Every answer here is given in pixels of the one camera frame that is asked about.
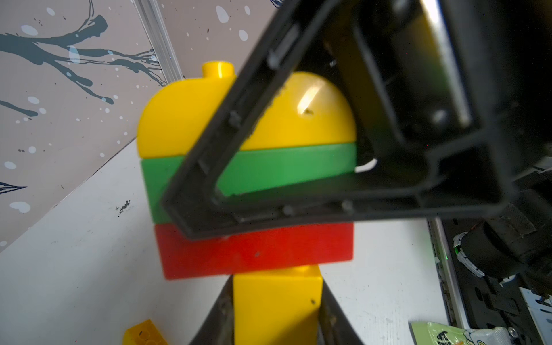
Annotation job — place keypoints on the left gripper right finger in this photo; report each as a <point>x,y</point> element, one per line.
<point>333,326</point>

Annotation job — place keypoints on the yellow curved lego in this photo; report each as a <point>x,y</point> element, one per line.
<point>308,111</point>
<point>145,333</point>

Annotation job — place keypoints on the red long lego brick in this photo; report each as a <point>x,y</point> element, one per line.
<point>274,249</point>

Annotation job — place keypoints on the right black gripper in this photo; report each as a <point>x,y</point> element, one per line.
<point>452,95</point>

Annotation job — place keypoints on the large green snack bag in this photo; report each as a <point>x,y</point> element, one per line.
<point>439,334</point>

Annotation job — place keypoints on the yellow square lego brick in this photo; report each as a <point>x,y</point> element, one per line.
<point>277,306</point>

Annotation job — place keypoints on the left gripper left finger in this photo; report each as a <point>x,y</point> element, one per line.
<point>218,327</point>

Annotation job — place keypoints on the green long lego brick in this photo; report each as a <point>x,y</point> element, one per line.
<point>256,170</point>

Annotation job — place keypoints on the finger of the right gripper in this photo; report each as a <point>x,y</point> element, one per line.
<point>201,211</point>

